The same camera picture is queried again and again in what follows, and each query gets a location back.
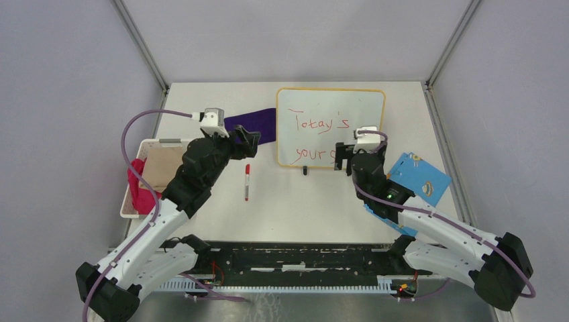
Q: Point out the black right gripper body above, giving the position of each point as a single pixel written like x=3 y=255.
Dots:
x=349 y=153

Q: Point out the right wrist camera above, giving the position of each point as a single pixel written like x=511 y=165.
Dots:
x=369 y=139

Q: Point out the purple cloth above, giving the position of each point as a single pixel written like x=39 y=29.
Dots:
x=263 y=121

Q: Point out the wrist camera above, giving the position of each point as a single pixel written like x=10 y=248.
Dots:
x=369 y=139
x=211 y=122

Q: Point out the white cable comb strip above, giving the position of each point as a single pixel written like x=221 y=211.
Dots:
x=181 y=284

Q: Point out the red capped whiteboard marker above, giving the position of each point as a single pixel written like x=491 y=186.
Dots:
x=247 y=182

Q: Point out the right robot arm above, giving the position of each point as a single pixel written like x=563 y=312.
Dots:
x=497 y=268

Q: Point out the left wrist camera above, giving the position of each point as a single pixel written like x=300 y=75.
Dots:
x=211 y=122

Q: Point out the blue patterned cloth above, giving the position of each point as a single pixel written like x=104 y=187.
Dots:
x=420 y=177

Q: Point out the beige cloth in basket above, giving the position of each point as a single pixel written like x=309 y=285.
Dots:
x=161 y=165

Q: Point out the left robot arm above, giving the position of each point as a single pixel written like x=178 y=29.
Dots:
x=115 y=286

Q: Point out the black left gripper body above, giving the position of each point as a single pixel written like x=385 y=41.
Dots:
x=225 y=149

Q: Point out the pink cloth in basket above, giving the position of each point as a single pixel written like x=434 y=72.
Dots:
x=142 y=200

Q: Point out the yellow framed whiteboard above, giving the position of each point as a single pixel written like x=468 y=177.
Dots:
x=310 y=121

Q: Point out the white plastic basket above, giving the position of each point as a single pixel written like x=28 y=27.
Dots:
x=126 y=210

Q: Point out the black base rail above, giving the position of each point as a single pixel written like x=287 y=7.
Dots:
x=246 y=263

